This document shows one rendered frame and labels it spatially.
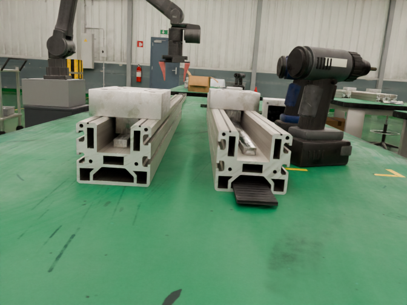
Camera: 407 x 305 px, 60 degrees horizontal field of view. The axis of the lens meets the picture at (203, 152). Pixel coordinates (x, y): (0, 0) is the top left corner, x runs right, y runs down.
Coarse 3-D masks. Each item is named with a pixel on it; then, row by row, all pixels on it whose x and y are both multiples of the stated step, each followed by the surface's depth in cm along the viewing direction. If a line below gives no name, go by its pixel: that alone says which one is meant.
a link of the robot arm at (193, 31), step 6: (174, 12) 135; (174, 18) 135; (174, 24) 137; (180, 24) 137; (186, 24) 137; (192, 24) 138; (186, 30) 138; (192, 30) 138; (198, 30) 138; (186, 36) 138; (192, 36) 138; (198, 36) 137; (186, 42) 140; (192, 42) 140; (198, 42) 140
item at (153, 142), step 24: (96, 120) 49; (144, 120) 52; (168, 120) 74; (96, 144) 48; (120, 144) 52; (144, 144) 48; (168, 144) 77; (96, 168) 48; (120, 168) 55; (144, 168) 48
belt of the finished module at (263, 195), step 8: (240, 176) 54; (248, 176) 54; (256, 176) 54; (232, 184) 50; (240, 184) 50; (248, 184) 50; (256, 184) 50; (264, 184) 50; (240, 192) 46; (248, 192) 46; (256, 192) 46; (264, 192) 46; (272, 192) 47; (240, 200) 43; (248, 200) 43; (256, 200) 43; (264, 200) 43; (272, 200) 44
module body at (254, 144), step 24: (216, 120) 58; (240, 120) 84; (264, 120) 62; (216, 144) 51; (240, 144) 55; (264, 144) 53; (288, 144) 48; (216, 168) 48; (240, 168) 48; (264, 168) 48
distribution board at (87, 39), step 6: (84, 36) 1157; (90, 36) 1157; (84, 42) 1161; (90, 42) 1161; (84, 48) 1165; (90, 48) 1165; (102, 48) 1177; (84, 54) 1170; (90, 54) 1169; (102, 54) 1182; (84, 60) 1173; (90, 60) 1173; (84, 66) 1177; (90, 66) 1177; (102, 84) 1208
